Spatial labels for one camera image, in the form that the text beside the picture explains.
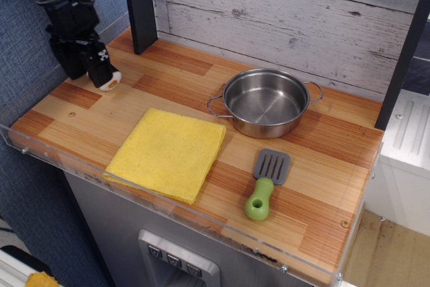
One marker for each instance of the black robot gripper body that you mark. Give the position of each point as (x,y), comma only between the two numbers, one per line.
(72,25)

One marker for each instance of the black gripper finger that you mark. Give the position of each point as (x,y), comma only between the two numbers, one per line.
(96,59)
(69,57)

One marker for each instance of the black left vertical post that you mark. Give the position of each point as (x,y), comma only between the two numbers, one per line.
(142,24)

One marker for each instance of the plush sushi roll toy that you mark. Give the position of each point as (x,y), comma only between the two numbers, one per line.
(112,83)

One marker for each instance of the stainless steel pot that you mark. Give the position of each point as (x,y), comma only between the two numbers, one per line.
(263,103)

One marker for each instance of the yellow folded cloth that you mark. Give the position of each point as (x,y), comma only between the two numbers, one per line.
(167,153)

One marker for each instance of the silver toy dispenser panel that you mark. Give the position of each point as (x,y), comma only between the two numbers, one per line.
(169,264)

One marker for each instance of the black vertical post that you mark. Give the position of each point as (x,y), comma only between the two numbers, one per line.
(406,55)
(142,24)

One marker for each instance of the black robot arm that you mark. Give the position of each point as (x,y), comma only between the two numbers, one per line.
(76,44)

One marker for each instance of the grey spatula green handle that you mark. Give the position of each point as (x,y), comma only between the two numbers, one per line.
(270,170)

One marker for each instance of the white ribbed side shelf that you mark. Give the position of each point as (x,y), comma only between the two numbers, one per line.
(406,139)

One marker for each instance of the black right vertical post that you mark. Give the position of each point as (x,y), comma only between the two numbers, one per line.
(406,55)

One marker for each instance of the clear acrylic guard rail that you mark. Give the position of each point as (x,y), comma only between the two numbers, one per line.
(270,211)

